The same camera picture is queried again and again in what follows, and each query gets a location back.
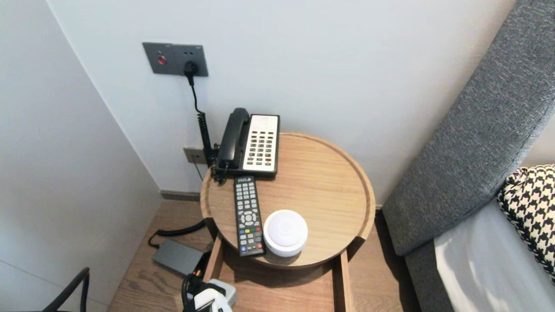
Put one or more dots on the black remote control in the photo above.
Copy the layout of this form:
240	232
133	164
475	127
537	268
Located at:
248	216

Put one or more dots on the white round lidded box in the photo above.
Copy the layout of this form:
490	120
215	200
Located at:
286	232

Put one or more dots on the curved front wooden drawer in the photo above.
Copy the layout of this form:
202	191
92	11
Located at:
277	290

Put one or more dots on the black and white desk telephone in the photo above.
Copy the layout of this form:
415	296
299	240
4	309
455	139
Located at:
262	145

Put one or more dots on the black telephone handset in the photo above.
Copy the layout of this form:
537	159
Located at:
234	134

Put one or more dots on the round wooden side table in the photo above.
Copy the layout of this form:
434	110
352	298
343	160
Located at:
329	195

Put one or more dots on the grey skirting board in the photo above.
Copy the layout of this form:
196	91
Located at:
180	196

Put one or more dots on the black power plug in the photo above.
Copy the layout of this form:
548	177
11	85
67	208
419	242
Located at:
190	68

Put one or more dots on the grey power adapter brick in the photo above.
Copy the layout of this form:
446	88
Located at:
177	258

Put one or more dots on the white left wrist end plate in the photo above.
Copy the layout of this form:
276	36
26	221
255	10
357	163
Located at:
212	301

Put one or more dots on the grey upholstered headboard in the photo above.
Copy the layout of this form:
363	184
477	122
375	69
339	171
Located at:
468	151

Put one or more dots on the black white houndstooth pillow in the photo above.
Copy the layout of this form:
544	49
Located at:
531	208

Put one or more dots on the beige wall phone socket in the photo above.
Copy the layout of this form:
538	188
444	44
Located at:
193	155

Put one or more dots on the grey wall power socket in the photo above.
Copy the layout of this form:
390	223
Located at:
196	53

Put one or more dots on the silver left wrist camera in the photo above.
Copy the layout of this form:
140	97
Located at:
227	290

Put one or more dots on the grey switch plate red button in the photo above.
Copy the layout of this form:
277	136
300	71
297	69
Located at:
157	58

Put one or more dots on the grey fabric bed frame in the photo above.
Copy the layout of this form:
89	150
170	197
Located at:
427	281

